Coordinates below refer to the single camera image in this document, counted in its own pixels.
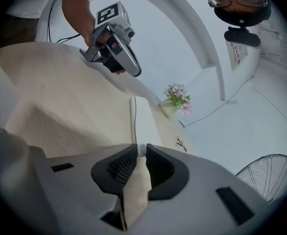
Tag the round wooden table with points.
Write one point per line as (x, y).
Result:
(60, 94)

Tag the potted pink flowers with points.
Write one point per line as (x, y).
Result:
(178, 98)

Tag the white wall distribution box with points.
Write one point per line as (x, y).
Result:
(236, 54)

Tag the person's left forearm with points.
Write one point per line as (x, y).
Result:
(77, 11)

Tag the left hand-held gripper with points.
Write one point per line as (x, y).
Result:
(109, 13)

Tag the person's left hand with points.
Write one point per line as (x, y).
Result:
(104, 38)

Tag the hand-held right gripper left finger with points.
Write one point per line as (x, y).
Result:
(72, 180)

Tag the person's dark trousers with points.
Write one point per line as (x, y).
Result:
(13, 32)

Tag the black standing fan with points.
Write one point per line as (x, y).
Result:
(270, 175)

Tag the small grey fisheye camera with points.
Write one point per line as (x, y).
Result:
(129, 33)

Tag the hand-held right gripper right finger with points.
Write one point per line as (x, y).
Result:
(206, 180)

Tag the white wall socket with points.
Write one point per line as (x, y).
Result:
(181, 123)

